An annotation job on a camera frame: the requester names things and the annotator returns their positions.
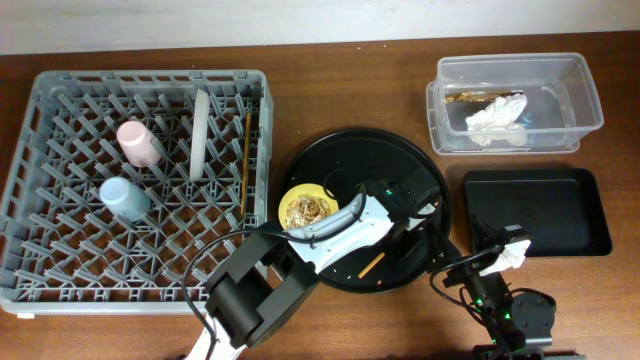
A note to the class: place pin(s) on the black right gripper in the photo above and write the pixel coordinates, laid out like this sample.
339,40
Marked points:
478,267

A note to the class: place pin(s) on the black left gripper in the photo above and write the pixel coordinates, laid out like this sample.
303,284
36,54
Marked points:
420,220

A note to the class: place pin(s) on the wooden chopstick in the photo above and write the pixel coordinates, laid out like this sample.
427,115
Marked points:
246,152
371,265

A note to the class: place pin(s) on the yellow bowl with food scraps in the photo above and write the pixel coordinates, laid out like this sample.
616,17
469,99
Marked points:
305,204

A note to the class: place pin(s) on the grey round plate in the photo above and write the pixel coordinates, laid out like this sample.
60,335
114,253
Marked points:
199,135

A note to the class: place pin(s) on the light blue plastic cup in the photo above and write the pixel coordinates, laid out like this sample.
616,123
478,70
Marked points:
125,199

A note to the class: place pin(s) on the pink plastic cup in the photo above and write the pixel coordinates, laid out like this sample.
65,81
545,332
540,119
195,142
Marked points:
135,140

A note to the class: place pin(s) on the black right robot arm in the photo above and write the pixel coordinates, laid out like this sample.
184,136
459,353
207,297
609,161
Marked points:
464,296

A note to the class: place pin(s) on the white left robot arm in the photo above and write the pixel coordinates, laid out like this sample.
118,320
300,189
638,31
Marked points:
379,240

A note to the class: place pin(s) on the clear plastic waste bin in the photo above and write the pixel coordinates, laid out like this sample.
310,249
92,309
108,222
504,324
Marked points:
563,104

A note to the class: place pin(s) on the grey plastic dishwasher rack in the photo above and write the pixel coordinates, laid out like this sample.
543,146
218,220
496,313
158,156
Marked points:
66,253

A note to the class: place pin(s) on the black rectangular tray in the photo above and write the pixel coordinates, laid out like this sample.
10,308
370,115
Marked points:
560,209

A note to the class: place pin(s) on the round black serving tray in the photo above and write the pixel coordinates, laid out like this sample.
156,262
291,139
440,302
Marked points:
339,162

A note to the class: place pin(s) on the crumpled white tissue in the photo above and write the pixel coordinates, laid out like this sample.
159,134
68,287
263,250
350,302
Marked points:
498,122

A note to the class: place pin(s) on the gold foil wrapper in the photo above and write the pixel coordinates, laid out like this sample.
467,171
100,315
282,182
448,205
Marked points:
479,96

